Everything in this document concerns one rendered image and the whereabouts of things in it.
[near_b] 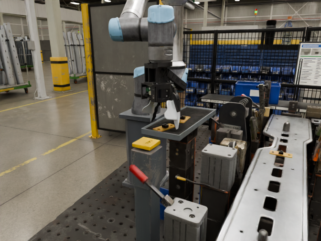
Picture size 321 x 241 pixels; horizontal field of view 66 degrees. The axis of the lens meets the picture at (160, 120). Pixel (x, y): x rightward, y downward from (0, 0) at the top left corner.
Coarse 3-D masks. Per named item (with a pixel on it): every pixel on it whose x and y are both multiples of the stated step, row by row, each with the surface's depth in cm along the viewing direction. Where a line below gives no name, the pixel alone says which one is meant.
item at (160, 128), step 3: (162, 126) 82; (165, 126) 81; (168, 126) 82; (171, 126) 83; (174, 126) 83; (153, 129) 80; (156, 129) 80; (159, 129) 81; (162, 129) 80; (165, 129) 80; (168, 129) 81
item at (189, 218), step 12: (180, 204) 59; (192, 204) 59; (168, 216) 56; (180, 216) 55; (192, 216) 55; (204, 216) 56; (168, 228) 57; (180, 228) 56; (192, 228) 54; (204, 228) 58; (168, 240) 58; (180, 240) 57; (192, 240) 55; (204, 240) 59
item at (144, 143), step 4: (140, 140) 72; (144, 140) 72; (148, 140) 72; (152, 140) 72; (156, 140) 72; (132, 144) 70; (136, 144) 69; (140, 144) 68; (144, 144) 68; (148, 144) 68; (152, 144) 68; (156, 144) 70; (140, 148) 69; (144, 148) 68; (148, 148) 67; (152, 148) 68
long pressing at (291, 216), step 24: (288, 120) 146; (288, 144) 111; (264, 168) 89; (288, 168) 89; (240, 192) 74; (264, 192) 74; (288, 192) 74; (240, 216) 64; (264, 216) 64; (288, 216) 64; (216, 240) 56; (240, 240) 56; (288, 240) 56
